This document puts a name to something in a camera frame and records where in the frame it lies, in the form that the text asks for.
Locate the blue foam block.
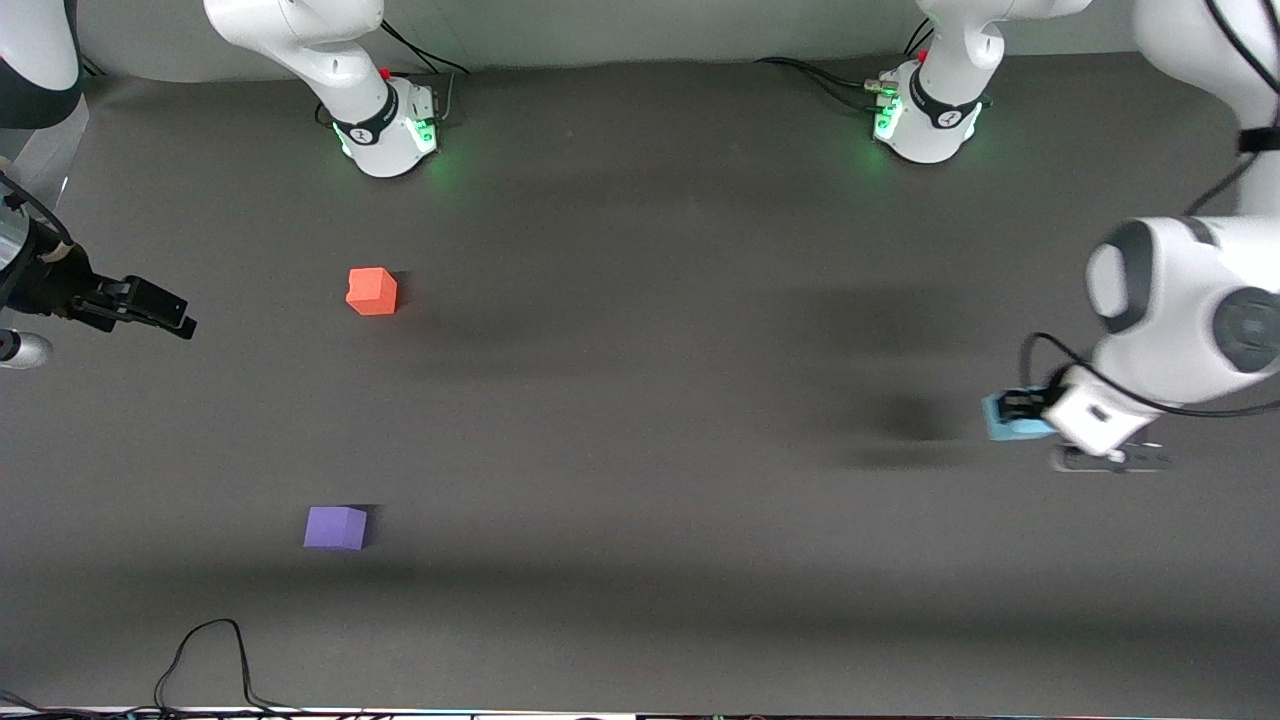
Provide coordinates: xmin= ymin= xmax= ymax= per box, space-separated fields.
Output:
xmin=982 ymin=391 xmax=1057 ymax=442

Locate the orange foam block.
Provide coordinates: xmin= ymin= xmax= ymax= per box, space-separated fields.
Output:
xmin=345 ymin=267 xmax=399 ymax=317

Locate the purple foam block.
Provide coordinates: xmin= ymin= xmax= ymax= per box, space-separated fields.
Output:
xmin=303 ymin=506 xmax=369 ymax=551

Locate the dark grey table cloth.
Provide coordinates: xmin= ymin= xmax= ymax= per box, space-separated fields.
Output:
xmin=0 ymin=40 xmax=1280 ymax=717

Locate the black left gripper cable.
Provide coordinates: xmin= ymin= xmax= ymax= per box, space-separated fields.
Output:
xmin=1019 ymin=0 xmax=1280 ymax=420

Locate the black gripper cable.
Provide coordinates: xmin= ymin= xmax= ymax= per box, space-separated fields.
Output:
xmin=0 ymin=174 xmax=77 ymax=253
xmin=1019 ymin=0 xmax=1280 ymax=420

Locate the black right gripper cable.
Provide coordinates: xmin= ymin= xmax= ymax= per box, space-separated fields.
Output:
xmin=0 ymin=174 xmax=77 ymax=253

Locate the looped black cable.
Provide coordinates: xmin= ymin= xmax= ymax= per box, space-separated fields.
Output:
xmin=153 ymin=618 xmax=306 ymax=717

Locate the black right arm base cable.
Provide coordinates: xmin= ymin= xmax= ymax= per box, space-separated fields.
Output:
xmin=376 ymin=18 xmax=471 ymax=127

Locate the black arm base cable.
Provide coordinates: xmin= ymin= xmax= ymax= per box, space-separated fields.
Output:
xmin=753 ymin=55 xmax=893 ymax=113
xmin=376 ymin=18 xmax=471 ymax=127

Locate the black left arm base cable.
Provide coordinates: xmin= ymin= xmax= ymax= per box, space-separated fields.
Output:
xmin=753 ymin=55 xmax=893 ymax=113

